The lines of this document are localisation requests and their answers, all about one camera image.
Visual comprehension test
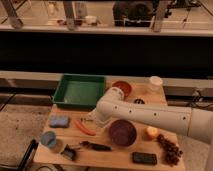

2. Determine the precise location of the bunch of red grapes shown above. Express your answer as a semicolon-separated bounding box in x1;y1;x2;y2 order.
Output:
157;134;183;166

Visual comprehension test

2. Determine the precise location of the purple bowl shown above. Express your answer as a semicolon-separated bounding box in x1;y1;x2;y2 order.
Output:
108;119;137;147

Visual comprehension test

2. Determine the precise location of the black rectangular remote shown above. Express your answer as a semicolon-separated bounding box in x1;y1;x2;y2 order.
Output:
132;152;157;165

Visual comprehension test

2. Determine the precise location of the small metal utensil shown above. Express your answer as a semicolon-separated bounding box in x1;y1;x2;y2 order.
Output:
80;118;93;122

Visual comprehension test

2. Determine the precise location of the black chair frame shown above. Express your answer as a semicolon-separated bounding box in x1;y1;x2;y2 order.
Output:
17;139;38;171

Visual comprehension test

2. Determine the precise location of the red bowl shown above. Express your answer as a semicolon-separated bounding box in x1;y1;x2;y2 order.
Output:
112;81;132;97

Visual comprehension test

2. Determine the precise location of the green plastic tray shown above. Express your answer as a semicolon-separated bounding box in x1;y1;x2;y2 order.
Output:
53;74;106;109

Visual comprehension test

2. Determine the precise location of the black binder clip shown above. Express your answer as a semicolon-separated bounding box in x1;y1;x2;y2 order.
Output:
61;145;77;161

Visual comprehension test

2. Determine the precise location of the small metal cup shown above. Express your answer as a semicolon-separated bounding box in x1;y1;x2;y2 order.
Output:
134;98;145;104

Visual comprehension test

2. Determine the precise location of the black handled tool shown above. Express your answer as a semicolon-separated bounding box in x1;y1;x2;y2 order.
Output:
80;141;111;151

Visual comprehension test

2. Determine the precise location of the orange and yellow apple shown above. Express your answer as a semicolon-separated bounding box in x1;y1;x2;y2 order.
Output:
145;126;159;140

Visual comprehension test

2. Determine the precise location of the red chili pepper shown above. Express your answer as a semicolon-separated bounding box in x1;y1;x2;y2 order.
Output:
73;120;96;136

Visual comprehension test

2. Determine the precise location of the blue sponge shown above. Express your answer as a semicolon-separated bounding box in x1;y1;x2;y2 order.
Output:
49;116;70;128

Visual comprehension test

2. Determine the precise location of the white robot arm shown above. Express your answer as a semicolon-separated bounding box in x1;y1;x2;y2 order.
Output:
89;87;213;144

